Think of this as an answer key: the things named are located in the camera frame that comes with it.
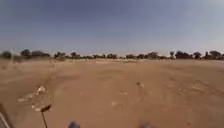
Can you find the brown bare dirt ground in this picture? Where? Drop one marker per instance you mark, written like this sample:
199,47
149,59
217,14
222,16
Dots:
126,90

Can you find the pale flat stone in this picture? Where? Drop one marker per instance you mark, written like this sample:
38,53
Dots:
41,89

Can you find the row of trees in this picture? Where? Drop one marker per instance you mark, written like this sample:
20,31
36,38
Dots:
150,55

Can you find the robot's own part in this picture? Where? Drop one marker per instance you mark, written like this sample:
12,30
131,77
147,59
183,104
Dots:
145,126
73,125

